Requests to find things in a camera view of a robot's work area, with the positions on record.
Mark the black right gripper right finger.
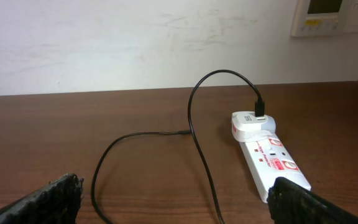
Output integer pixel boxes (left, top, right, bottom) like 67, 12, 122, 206
267, 177, 358, 224

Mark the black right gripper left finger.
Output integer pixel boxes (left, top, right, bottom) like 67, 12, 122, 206
0, 174, 84, 224

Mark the white power strip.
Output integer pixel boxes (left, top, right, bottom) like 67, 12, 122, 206
240, 134, 311, 203

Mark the black USB charging cable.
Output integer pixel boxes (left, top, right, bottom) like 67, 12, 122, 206
91, 69, 266, 224

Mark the white USB charger plug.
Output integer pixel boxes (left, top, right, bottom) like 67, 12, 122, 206
231, 111, 276, 142

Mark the white wall control panel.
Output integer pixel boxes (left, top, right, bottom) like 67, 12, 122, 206
290, 0, 351, 37

